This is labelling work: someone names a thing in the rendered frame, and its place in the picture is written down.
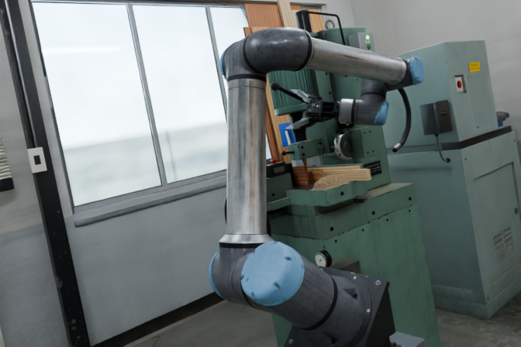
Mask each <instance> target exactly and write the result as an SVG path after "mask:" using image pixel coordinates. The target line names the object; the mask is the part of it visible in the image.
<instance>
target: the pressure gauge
mask: <svg viewBox="0 0 521 347"><path fill-rule="evenodd" d="M314 260H315V263H316V265H317V266H324V267H329V268H330V266H331V264H332V258H331V255H330V254H329V253H328V252H327V251H326V250H322V251H319V252H317V253H316V254H315V255H314ZM320 260H321V261H320Z"/></svg>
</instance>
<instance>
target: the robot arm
mask: <svg viewBox="0 0 521 347"><path fill-rule="evenodd" d="M304 68H309V69H313V70H321V71H325V72H330V73H335V74H342V75H347V76H351V77H359V78H362V86H361V99H360V100H357V99H341V101H337V102H330V101H324V100H323V97H316V96H315V95H313V94H307V93H305V92H304V91H301V90H299V89H298V90H295V89H291V90H290V91H291V92H292V93H294V94H296V95H298V96H299V97H300V98H302V99H303V101H304V102H305V103H308V104H307V108H306V111H305V112H306V114H305V116H306V117H310V119H308V118H307V119H306V118H302V119H301V120H300V121H297V122H295V123H294V124H293V125H289V126H287V127H285V128H286V129H303V128H308V127H311V126H313V125H315V124H316V123H317V122H325V121H328V120H330V119H333V118H334V116H335V121H340V123H343V124H346V125H349V124H355V125H373V126H376V125H380V126H382V125H384V124H385V123H386V119H387V115H388V106H389V102H388V101H386V94H387V91H393V90H396V89H399V88H405V87H408V86H412V85H417V84H420V83H422V82H423V80H424V78H425V67H424V65H423V62H422V61H421V60H420V59H419V58H418V57H411V58H409V59H402V58H399V57H390V56H386V55H383V54H379V53H374V52H371V51H366V50H361V49H358V48H354V47H350V46H344V45H341V44H338V43H331V42H328V41H325V40H319V39H316V38H312V37H311V36H310V34H309V33H308V32H307V31H305V30H304V29H298V28H293V27H277V28H269V29H262V30H259V31H256V32H254V33H252V34H250V35H249V36H247V37H245V38H243V39H241V40H239V41H236V42H235V43H232V44H231V45H229V46H228V47H227V48H226V49H225V50H224V51H223V53H222V55H221V57H220V60H219V69H220V72H221V74H222V75H223V76H224V77H223V78H224V79H225V80H226V86H227V204H226V234H225V235H224V236H223V237H222V238H221V239H220V240H219V251H218V252H217V253H216V254H215V255H214V256H213V258H212V260H211V263H210V265H209V281H210V283H211V286H212V289H213V290H214V291H215V292H216V293H217V294H218V295H219V296H220V297H222V298H224V299H225V300H227V301H229V302H231V303H234V304H241V305H244V306H247V307H251V308H255V309H258V310H262V311H266V312H269V313H272V314H276V315H277V316H280V317H282V318H283V319H285V320H286V321H289V322H290V323H292V324H293V325H295V326H297V327H298V328H300V330H301V331H302V334H303V335H304V336H305V338H306V339H307V341H308V342H309V343H310V344H311V345H313V346H314V347H344V346H345V345H346V344H347V343H348V342H350V340H351V339H352V338H353V337H354V336H355V335H356V334H357V331H358V330H359V328H360V326H361V323H362V321H363V318H364V307H365V306H364V296H363V294H362V292H361V289H360V288H359V286H358V285H356V284H355V283H353V282H352V281H351V280H348V279H347V278H345V277H337V276H331V275H329V274H328V273H326V272H325V271H323V270H321V269H320V268H319V267H318V266H316V265H315V264H314V263H312V262H310V261H309V260H308V259H306V258H305V257H304V256H302V255H301V254H299V253H297V251H295V250H294V249H293V248H292V247H290V246H287V245H285V244H284V243H282V242H276V241H274V240H273V239H272V238H271V237H270V236H269V235H268V234H267V185H266V86H267V73H270V72H272V71H278V70H290V71H301V70H302V69H304Z"/></svg>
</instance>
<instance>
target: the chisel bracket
mask: <svg viewBox="0 0 521 347"><path fill-rule="evenodd" d="M319 143H322V139H321V138H320V139H310V140H306V141H302V142H298V143H292V144H288V151H289V152H290V151H294V152H295V153H291V154H289V157H290V160H302V162H306V161H307V160H306V159H307V158H310V157H314V156H319V155H321V152H320V149H317V145H319ZM322 144H323V143H322Z"/></svg>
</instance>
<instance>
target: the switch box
mask: <svg viewBox="0 0 521 347"><path fill-rule="evenodd" d="M366 35H368V36H369V40H370V42H369V43H365V41H367V40H366V38H365V36H366ZM348 40H349V44H350V47H354V48H358V49H361V50H368V49H367V45H368V44H370V45H371V49H370V50H371V52H374V53H377V51H376V47H375V42H374V34H373V32H365V33H355V34H352V35H350V36H348Z"/></svg>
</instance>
